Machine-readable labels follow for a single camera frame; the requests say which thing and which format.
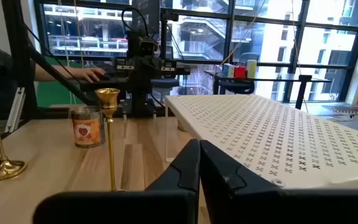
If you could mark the black side table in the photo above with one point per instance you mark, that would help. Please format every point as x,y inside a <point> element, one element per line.
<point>291,77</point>

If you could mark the blue and white box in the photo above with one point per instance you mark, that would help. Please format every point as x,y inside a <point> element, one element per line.
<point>227,70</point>

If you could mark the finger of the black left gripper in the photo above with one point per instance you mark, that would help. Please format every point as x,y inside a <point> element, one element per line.
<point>140,74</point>
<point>150,74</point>

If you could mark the green screen panel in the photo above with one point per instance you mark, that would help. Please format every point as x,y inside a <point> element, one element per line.
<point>54,93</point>

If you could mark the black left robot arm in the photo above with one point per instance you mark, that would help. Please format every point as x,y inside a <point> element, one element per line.
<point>141,104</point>

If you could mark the pale green carton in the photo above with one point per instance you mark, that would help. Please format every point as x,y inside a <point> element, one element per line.
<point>251,68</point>

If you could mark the black office chair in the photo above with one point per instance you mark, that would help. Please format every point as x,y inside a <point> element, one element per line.
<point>238,87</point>

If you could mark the black rig frame post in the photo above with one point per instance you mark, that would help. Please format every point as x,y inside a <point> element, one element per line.
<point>17,46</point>

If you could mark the person's hand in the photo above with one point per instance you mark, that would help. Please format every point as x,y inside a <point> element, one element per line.
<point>87,74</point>

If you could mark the red box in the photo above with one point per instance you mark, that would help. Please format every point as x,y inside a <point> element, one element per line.
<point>240,72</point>

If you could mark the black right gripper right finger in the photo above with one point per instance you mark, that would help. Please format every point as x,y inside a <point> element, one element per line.
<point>259,205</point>

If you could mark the black keyboard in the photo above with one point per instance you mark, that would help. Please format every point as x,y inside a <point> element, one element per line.
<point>104,81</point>

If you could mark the orange-labelled candle tin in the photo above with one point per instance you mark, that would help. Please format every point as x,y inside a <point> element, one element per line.
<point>87,130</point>

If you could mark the white perforated metal shelf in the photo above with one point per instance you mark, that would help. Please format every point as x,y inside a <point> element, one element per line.
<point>259,130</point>

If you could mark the brass candlestick holder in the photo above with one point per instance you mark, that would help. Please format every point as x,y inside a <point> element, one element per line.
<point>108,99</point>
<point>5,169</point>

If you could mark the person's forearm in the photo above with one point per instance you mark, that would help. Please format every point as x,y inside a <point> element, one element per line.
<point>40,74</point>

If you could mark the black diagonal frame brace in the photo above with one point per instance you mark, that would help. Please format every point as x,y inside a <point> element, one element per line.
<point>82,93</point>

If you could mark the silver aluminium extrusion bar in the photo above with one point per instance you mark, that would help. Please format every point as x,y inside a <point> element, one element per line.
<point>15,109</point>

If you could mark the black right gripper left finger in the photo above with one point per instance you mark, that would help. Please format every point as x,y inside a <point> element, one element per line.
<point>166,205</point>

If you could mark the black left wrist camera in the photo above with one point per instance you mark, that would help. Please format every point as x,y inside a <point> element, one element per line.
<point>148,46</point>

